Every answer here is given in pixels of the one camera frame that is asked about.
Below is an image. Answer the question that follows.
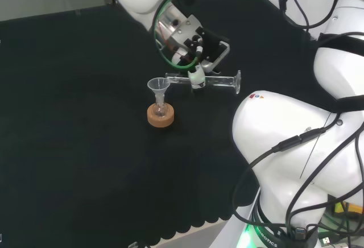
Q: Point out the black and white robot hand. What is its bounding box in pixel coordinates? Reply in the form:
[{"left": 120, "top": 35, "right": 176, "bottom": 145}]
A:
[{"left": 170, "top": 15, "right": 231, "bottom": 91}]

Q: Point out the clear graduated cylinder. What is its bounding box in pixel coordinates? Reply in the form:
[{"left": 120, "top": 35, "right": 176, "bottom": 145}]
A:
[{"left": 164, "top": 70, "right": 242, "bottom": 95}]

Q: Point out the small round-bottom glass flask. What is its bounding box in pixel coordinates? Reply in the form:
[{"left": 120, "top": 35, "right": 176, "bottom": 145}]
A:
[{"left": 152, "top": 96, "right": 167, "bottom": 118}]

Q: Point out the clear plastic funnel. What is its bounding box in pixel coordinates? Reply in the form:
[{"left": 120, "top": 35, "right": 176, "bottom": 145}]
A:
[{"left": 147, "top": 78, "right": 171, "bottom": 104}]

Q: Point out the black bench cloth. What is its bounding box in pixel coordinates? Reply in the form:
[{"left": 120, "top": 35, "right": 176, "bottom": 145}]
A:
[{"left": 0, "top": 0, "right": 336, "bottom": 248}]

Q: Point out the yellow stop button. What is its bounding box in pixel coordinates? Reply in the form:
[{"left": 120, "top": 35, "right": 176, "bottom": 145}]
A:
[{"left": 333, "top": 200, "right": 364, "bottom": 212}]

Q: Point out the grey metal camera bracket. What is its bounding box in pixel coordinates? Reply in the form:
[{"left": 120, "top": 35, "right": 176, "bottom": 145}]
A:
[{"left": 198, "top": 40, "right": 231, "bottom": 75}]

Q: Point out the cork ring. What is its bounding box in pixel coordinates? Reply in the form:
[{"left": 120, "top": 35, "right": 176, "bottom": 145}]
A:
[{"left": 147, "top": 102, "right": 175, "bottom": 129}]

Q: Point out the black USB extension cable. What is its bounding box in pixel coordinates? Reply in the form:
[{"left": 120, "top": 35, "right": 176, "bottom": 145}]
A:
[{"left": 231, "top": 111, "right": 345, "bottom": 232}]

